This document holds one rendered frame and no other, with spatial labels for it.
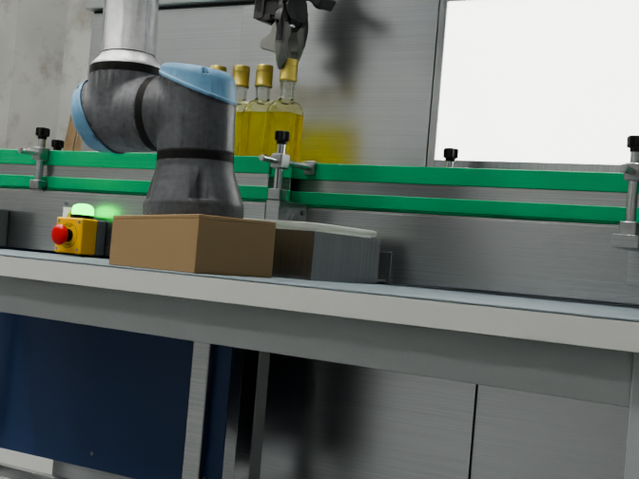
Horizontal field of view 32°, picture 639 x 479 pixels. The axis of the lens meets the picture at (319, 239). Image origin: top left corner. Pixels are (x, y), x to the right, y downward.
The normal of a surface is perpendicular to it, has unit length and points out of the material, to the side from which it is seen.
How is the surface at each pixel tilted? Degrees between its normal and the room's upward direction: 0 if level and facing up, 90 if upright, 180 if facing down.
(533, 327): 90
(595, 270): 90
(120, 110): 93
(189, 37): 90
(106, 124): 113
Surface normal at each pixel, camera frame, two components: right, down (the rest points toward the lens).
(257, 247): 0.80, 0.06
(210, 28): -0.52, -0.06
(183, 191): -0.04, -0.34
